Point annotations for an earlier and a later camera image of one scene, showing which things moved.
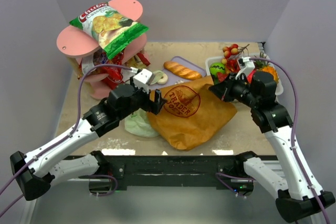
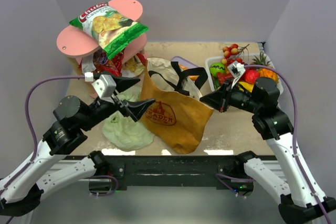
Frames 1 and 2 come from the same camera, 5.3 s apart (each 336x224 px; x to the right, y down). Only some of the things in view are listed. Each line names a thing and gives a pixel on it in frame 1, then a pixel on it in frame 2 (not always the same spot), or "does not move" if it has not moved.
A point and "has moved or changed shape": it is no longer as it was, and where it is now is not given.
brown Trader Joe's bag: (191, 114) has moved or changed shape
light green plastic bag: (137, 123) -> (122, 130)
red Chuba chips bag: (114, 77) -> (135, 66)
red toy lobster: (221, 76) does not move
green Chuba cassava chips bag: (113, 31) does not move
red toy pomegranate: (250, 75) does not move
